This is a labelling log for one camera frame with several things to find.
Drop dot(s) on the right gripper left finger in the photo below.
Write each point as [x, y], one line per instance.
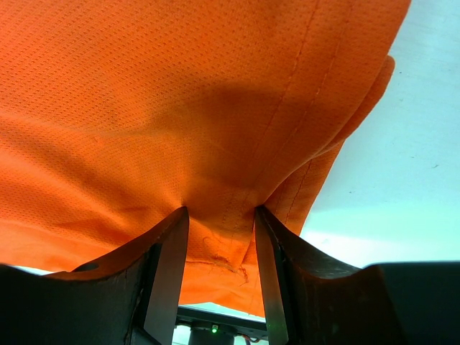
[128, 296]

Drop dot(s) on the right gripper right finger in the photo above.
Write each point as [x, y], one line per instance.
[310, 297]

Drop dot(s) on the orange t-shirt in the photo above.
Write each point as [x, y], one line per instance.
[116, 113]

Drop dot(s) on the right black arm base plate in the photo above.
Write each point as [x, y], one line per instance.
[207, 327]

